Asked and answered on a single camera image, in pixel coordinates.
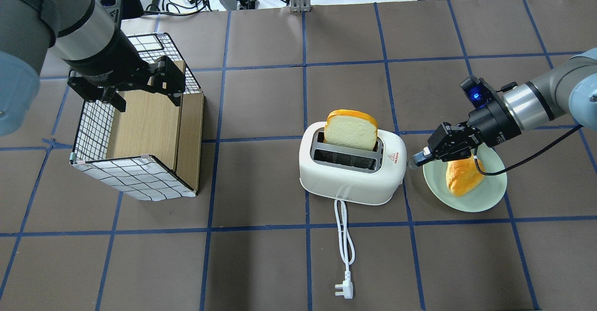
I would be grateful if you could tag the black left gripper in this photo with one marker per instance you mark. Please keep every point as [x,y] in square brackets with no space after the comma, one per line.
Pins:
[106,59]

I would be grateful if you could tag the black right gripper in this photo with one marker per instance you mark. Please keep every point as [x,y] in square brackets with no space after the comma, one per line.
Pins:
[493,120]

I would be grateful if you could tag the white two-slot toaster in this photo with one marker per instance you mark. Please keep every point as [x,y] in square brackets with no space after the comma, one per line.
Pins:
[369,177]

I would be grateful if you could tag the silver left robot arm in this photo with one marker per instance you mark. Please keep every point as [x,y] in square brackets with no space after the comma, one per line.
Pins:
[87,35]

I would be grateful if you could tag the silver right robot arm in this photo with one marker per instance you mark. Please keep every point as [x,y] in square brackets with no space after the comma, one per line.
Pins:
[569,88]

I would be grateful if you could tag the toast slice in toaster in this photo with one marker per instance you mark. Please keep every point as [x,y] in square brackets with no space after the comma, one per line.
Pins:
[353,129]

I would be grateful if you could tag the yellow bread on plate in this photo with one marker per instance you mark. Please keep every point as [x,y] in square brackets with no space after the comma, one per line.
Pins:
[462,176]

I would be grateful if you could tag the light green plate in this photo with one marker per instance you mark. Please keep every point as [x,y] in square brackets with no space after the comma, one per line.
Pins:
[490,191]

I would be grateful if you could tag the black wrist camera blue light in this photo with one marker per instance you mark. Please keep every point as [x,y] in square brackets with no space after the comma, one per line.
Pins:
[477,91]

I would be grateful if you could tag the wire basket with wooden box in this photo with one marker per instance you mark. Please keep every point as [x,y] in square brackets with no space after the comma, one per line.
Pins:
[152,150]

